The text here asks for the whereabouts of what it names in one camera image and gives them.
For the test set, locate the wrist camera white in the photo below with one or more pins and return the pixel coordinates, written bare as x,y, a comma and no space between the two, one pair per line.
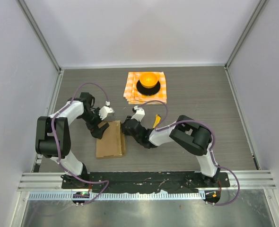
105,111
139,113

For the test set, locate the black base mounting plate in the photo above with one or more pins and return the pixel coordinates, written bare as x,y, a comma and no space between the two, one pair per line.
145,182

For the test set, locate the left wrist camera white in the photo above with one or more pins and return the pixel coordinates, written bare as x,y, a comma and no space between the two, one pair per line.
105,111

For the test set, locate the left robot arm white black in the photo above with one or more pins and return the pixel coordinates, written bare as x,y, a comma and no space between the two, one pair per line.
53,132

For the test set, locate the brown cardboard express box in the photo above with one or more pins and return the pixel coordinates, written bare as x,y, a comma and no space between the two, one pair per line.
112,144

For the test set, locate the yellow utility knife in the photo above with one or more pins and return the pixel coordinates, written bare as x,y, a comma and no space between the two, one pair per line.
157,121

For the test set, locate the orange checkered cloth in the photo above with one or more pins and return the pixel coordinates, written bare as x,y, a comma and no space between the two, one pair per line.
133,96

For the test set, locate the white slotted cable duct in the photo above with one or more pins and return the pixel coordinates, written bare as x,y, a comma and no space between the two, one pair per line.
83,196

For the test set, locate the aluminium frame rail front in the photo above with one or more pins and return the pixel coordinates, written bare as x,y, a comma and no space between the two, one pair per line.
249,179

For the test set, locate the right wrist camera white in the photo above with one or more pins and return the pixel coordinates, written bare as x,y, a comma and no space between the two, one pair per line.
139,113

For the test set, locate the black round plate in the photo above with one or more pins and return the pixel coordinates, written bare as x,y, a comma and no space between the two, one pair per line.
148,91

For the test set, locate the orange bowl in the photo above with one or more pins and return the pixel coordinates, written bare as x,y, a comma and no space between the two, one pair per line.
148,79

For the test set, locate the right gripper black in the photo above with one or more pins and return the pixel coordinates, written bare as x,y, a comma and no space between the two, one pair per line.
125,130

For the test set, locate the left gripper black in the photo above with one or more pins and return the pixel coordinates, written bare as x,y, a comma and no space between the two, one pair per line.
95,131

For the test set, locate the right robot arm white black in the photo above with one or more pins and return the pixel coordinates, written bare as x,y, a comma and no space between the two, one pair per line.
194,136

